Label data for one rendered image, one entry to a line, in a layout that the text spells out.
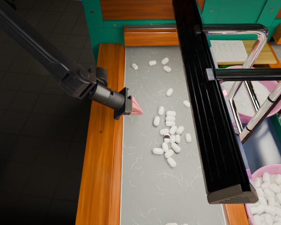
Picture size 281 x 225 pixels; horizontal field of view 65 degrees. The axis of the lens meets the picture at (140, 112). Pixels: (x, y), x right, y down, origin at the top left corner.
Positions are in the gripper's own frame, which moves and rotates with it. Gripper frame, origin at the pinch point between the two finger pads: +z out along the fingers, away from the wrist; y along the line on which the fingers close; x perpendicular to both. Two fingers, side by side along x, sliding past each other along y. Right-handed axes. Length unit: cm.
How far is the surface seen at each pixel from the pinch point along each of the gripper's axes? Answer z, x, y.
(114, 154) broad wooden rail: -5.3, 7.2, -14.9
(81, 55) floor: 11, 96, 121
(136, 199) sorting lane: 1.4, 4.3, -28.6
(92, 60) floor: 19, 89, 114
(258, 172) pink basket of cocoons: 29.6, -21.9, -21.6
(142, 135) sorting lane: 3.2, 3.1, -7.0
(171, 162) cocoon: 8.9, -4.6, -17.8
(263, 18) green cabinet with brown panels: 35, -42, 42
